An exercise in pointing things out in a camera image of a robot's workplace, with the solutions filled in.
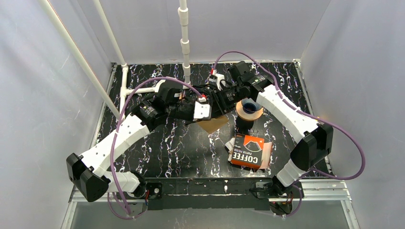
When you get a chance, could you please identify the brown paper filter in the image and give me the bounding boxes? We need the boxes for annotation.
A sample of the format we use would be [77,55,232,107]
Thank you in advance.
[197,115,228,134]

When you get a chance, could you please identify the yellow wooden dripper ring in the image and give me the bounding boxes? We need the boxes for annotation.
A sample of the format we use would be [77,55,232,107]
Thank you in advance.
[236,101,265,122]

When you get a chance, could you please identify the white paper coffee filter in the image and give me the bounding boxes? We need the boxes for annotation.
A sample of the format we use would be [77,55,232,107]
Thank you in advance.
[154,80,166,93]

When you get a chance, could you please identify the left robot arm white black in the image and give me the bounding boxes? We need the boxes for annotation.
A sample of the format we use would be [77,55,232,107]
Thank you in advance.
[66,78,238,202]

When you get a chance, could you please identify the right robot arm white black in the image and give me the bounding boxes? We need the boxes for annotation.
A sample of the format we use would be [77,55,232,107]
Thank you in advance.
[221,61,333,191]

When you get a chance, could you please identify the black red dripper cup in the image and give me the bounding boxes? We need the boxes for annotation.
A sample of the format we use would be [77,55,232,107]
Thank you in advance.
[235,117,254,135]

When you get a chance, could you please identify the orange coffee filter box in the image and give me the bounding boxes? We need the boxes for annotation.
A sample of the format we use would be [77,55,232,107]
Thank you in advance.
[228,134,265,169]

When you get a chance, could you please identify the brown paper coffee filters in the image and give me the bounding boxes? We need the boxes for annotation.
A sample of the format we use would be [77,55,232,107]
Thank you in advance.
[225,137,272,169]

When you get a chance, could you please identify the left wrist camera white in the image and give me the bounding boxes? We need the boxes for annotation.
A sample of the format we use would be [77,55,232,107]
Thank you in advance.
[193,97,212,121]

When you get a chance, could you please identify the white pvc pipe frame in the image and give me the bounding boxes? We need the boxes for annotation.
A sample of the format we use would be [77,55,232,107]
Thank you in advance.
[38,0,182,115]

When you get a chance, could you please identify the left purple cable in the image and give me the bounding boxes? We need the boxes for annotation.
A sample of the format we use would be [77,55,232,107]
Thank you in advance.
[107,76,205,221]

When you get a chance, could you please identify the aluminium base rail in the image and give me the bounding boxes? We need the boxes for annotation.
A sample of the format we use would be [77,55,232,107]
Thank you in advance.
[62,178,359,229]

